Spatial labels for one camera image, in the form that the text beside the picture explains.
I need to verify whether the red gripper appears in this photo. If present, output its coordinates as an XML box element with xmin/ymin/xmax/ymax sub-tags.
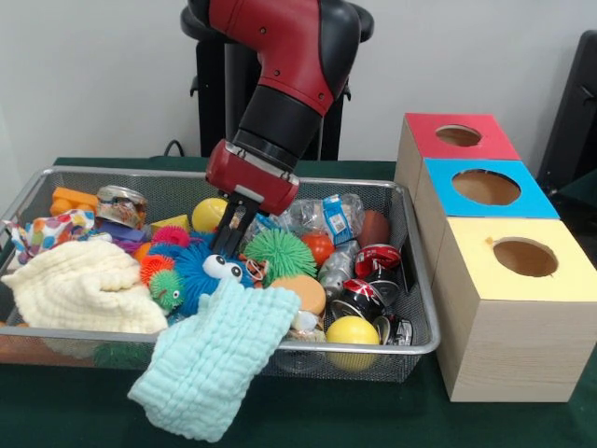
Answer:
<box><xmin>205</xmin><ymin>140</ymin><xmax>301</xmax><ymax>258</ymax></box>

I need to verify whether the blue spiky ball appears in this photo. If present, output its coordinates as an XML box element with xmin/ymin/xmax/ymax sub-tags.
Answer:
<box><xmin>174</xmin><ymin>241</ymin><xmax>255</xmax><ymax>316</ymax></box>

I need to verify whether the mint green cloth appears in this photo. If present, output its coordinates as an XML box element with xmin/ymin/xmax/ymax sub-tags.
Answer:
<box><xmin>128</xmin><ymin>280</ymin><xmax>301</xmax><ymax>443</ymax></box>

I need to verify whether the cream knitted cloth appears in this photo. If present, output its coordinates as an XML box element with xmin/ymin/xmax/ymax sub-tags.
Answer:
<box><xmin>0</xmin><ymin>241</ymin><xmax>169</xmax><ymax>334</ymax></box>

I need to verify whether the clear mesh bin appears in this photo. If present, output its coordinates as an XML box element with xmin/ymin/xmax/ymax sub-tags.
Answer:
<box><xmin>0</xmin><ymin>168</ymin><xmax>440</xmax><ymax>380</ymax></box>

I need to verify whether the wooden box with three holes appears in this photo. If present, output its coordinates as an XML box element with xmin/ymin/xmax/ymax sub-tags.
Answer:
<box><xmin>395</xmin><ymin>113</ymin><xmax>597</xmax><ymax>404</ymax></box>

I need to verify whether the yellow ball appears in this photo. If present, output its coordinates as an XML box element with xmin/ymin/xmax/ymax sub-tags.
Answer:
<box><xmin>325</xmin><ymin>315</ymin><xmax>382</xmax><ymax>371</ymax></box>
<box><xmin>191</xmin><ymin>198</ymin><xmax>229</xmax><ymax>233</ymax></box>

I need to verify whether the green spiky ball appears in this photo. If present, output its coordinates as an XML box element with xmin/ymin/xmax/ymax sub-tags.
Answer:
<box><xmin>244</xmin><ymin>230</ymin><xmax>318</xmax><ymax>281</ymax></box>

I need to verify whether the orange foam disc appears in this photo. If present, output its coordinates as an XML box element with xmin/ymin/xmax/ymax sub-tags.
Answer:
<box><xmin>271</xmin><ymin>274</ymin><xmax>327</xmax><ymax>316</ymax></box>

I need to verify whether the brown toy football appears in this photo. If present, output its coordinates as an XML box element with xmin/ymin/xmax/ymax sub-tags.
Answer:
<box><xmin>362</xmin><ymin>210</ymin><xmax>391</xmax><ymax>249</ymax></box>

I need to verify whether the red soda can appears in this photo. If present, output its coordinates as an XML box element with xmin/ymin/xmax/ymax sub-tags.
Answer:
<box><xmin>354</xmin><ymin>245</ymin><xmax>404</xmax><ymax>281</ymax></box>

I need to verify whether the colourful patterned cloth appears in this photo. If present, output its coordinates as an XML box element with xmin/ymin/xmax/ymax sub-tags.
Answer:
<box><xmin>3</xmin><ymin>209</ymin><xmax>97</xmax><ymax>264</ymax></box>

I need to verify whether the dark green table cloth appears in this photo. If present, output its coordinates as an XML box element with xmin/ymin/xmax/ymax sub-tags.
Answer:
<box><xmin>0</xmin><ymin>157</ymin><xmax>597</xmax><ymax>448</ymax></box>

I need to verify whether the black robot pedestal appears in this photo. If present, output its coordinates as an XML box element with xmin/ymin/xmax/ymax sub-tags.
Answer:
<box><xmin>191</xmin><ymin>9</ymin><xmax>351</xmax><ymax>160</ymax></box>

